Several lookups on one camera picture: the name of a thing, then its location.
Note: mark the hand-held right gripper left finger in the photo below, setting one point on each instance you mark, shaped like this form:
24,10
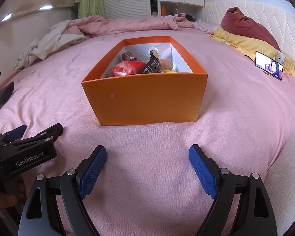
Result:
93,172

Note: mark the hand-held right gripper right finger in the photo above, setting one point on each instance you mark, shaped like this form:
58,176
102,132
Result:
204,172

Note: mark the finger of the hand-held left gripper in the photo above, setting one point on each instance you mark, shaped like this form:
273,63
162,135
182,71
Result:
54,130
16,131

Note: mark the orange cardboard box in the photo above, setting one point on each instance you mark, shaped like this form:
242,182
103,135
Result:
147,98

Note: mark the red cube toy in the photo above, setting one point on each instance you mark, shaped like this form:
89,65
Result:
124,68

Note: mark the person's left hand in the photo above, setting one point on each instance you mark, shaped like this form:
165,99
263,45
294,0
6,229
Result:
2,200

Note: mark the black flat case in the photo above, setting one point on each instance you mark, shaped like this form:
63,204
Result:
6,92

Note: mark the pink bed sheet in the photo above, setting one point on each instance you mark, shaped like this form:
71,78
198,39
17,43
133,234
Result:
147,152

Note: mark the beige crumpled cloth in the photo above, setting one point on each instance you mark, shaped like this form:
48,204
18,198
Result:
51,41

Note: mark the brown small box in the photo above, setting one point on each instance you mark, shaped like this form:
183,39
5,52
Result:
129,56

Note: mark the yellow and white toy figure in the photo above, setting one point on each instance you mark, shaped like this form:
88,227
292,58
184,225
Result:
169,71

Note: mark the cream padded bed surround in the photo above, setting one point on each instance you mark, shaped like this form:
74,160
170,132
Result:
27,22

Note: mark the tan figurine with blue cap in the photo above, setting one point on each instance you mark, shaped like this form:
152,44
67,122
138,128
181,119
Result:
166,64

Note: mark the black cylindrical gadget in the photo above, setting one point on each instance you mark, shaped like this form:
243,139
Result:
151,66

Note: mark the smartphone with lit screen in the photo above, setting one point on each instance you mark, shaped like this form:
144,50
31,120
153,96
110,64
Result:
269,66

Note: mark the pink duvet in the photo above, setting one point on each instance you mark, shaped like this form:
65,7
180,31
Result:
127,24

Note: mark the silver cylindrical jar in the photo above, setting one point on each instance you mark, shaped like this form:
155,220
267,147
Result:
161,49

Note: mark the yellow pillow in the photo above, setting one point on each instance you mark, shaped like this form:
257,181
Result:
245,45

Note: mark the pink floral cloth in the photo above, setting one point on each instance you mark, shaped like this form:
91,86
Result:
206,27

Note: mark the dark red pillow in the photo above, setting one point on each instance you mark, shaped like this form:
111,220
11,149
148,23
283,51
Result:
245,27

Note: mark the orange bottle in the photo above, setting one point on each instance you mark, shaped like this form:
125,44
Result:
163,11

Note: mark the white tufted headboard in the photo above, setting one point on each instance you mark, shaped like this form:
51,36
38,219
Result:
280,17

